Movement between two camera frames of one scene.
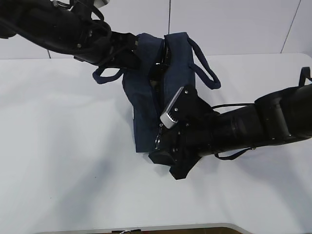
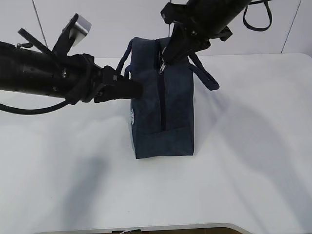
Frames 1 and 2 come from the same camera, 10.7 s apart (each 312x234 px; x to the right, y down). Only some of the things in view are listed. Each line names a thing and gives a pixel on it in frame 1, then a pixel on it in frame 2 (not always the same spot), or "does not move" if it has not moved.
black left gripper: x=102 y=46 -> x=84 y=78
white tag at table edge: x=128 y=230 does not move
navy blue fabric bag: x=166 y=66 does not move
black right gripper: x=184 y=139 -> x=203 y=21
